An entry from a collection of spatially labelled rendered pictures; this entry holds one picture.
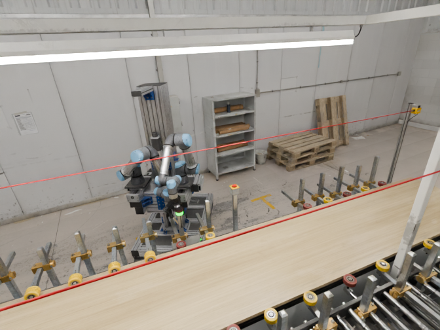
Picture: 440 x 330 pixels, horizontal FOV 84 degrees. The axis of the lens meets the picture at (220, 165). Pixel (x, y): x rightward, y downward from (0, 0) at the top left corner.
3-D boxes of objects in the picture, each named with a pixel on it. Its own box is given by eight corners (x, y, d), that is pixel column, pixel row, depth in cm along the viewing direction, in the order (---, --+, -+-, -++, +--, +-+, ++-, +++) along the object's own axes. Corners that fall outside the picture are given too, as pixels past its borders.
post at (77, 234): (91, 277, 199) (74, 231, 179) (96, 275, 200) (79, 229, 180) (91, 281, 196) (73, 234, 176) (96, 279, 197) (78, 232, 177)
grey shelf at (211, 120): (207, 171, 515) (201, 96, 450) (244, 162, 549) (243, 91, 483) (217, 181, 479) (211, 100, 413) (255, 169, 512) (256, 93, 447)
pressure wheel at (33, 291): (44, 289, 163) (34, 296, 163) (33, 283, 159) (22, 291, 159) (41, 296, 158) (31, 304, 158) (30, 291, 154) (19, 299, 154)
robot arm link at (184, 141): (188, 167, 266) (175, 130, 224) (201, 167, 263) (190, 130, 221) (185, 176, 258) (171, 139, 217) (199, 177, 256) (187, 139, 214)
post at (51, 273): (59, 293, 194) (36, 247, 173) (64, 291, 195) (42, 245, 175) (58, 296, 191) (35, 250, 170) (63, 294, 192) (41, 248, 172)
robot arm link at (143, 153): (131, 177, 263) (153, 154, 226) (120, 184, 251) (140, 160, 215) (125, 168, 263) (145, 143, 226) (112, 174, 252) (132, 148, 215)
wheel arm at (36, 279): (47, 245, 201) (46, 242, 199) (52, 244, 202) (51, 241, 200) (29, 296, 158) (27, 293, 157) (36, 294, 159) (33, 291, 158)
